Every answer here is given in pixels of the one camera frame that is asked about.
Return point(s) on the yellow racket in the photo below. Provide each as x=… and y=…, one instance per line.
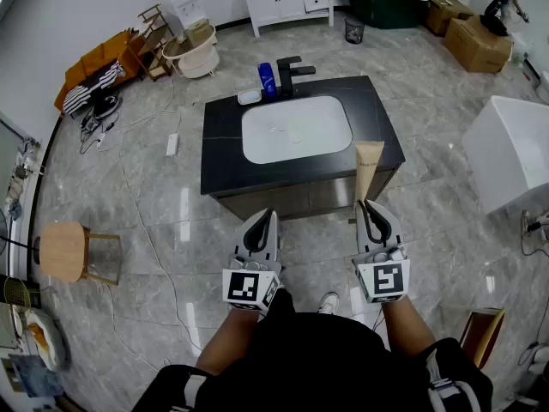
x=17, y=292

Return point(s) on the beige paper cone wrapper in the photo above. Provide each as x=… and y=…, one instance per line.
x=368, y=170

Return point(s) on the person's right forearm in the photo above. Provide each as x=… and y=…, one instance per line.
x=405, y=326

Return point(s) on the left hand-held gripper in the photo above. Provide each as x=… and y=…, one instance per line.
x=246, y=286

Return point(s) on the white square tub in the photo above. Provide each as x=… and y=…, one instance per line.
x=510, y=153

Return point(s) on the white sink basin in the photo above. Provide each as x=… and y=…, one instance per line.
x=296, y=131

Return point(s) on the black vanity cabinet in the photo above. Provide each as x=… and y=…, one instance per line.
x=223, y=161

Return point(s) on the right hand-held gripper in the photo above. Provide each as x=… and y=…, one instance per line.
x=384, y=279

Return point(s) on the wooden stool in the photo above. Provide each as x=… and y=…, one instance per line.
x=62, y=251

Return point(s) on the wooden shelf rack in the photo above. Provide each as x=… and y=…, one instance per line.
x=156, y=41

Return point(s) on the person's black clothing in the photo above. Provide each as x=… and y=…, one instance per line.
x=317, y=359

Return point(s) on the brown wooden frame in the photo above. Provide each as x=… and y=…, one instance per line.
x=482, y=337

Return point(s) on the black white striped cloth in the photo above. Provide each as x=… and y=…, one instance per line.
x=92, y=86

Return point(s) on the black round device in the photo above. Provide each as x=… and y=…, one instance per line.
x=107, y=105

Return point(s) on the white bathroom cabinet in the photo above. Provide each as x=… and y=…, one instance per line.
x=274, y=0

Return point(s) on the white soap dish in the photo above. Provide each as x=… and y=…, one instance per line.
x=249, y=97

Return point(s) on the black standing fan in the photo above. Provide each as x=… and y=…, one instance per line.
x=4, y=238

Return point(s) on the person's white right shoe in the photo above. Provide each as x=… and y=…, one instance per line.
x=329, y=304

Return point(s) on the grey pet bed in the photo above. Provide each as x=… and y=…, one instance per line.
x=51, y=341

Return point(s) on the black faucet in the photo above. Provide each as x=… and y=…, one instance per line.
x=286, y=75

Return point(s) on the person's left forearm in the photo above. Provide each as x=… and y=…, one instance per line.
x=225, y=341

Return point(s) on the long white power strip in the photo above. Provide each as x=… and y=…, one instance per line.
x=172, y=144

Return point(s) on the round beige trolley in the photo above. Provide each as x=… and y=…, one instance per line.
x=199, y=58

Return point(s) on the orange sofa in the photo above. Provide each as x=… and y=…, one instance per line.
x=92, y=60

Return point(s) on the blue bottle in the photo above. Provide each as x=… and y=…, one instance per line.
x=267, y=77

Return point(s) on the large cardboard box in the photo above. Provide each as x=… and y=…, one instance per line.
x=476, y=45

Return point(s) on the dark green bathtub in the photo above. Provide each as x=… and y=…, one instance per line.
x=381, y=9

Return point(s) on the small white power strip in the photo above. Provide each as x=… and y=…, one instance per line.
x=101, y=141

